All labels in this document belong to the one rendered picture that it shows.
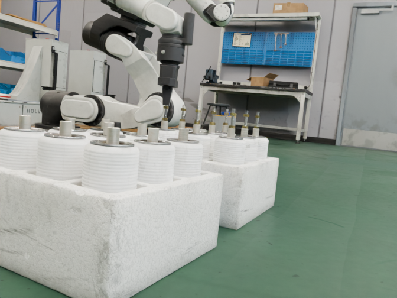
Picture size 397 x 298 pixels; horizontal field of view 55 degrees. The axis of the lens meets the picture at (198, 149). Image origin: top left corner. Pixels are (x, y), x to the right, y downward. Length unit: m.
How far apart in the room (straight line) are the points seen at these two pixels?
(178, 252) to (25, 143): 0.37
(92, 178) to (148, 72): 1.05
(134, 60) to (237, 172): 0.79
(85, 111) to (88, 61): 2.18
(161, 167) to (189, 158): 0.11
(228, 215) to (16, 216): 0.58
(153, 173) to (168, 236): 0.12
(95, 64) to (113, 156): 3.29
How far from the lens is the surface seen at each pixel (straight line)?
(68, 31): 8.68
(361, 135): 6.22
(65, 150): 0.73
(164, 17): 1.24
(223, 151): 1.12
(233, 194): 1.09
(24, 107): 3.24
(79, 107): 1.81
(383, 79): 6.26
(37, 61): 3.54
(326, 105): 6.26
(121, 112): 1.72
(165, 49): 1.24
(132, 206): 0.63
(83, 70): 3.96
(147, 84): 1.66
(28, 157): 0.82
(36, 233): 0.73
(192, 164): 0.85
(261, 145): 1.34
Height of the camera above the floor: 0.32
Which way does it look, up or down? 6 degrees down
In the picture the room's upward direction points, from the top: 5 degrees clockwise
